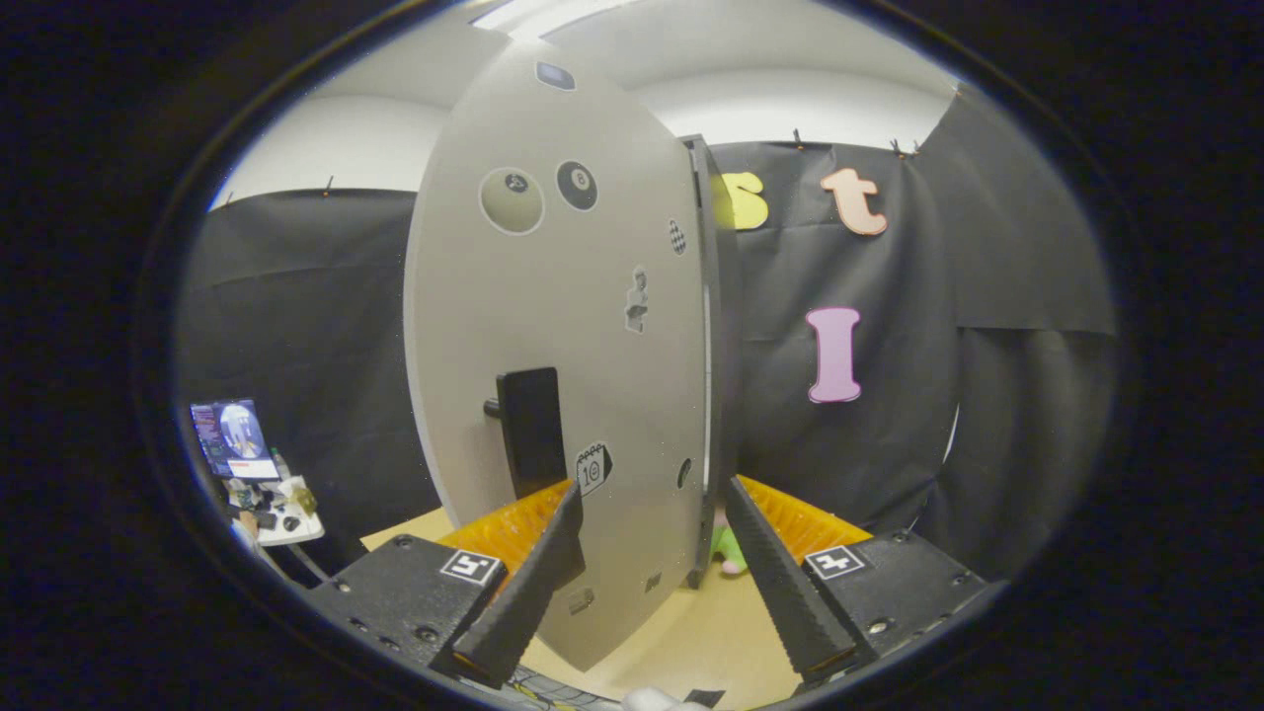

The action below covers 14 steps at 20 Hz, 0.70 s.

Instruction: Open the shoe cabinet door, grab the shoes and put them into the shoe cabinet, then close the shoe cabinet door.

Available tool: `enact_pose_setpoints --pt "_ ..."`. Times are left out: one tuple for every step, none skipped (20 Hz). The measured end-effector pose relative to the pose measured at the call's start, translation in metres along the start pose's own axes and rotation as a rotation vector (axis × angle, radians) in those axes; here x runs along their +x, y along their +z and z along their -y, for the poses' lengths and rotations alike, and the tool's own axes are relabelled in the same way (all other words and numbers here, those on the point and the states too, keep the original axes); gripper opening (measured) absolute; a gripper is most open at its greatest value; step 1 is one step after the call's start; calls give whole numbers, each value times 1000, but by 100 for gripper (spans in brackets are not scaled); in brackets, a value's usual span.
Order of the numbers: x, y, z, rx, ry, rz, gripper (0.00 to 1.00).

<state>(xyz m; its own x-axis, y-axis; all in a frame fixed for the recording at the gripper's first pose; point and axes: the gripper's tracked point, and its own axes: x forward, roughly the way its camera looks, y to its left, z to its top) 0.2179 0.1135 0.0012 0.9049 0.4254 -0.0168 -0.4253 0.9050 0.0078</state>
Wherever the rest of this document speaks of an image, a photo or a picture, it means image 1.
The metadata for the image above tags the pink green plush toy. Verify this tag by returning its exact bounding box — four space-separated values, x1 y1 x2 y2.
709 509 750 576

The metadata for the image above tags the computer monitor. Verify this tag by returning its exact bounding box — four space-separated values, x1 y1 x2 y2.
190 398 280 482

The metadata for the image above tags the grey shoe cabinet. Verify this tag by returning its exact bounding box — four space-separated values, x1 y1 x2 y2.
403 39 747 672

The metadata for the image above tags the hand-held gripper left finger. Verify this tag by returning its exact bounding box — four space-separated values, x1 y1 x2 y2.
308 479 586 690

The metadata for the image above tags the cluttered white side table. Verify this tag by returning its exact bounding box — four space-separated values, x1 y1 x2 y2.
222 474 327 549

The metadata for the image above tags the long ceiling light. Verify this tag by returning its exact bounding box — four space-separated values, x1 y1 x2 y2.
472 0 613 39

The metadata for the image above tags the black cabinet door handle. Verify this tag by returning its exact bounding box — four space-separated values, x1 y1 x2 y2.
483 367 569 500

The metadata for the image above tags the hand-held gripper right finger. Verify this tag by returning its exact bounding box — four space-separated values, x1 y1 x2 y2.
726 475 988 687

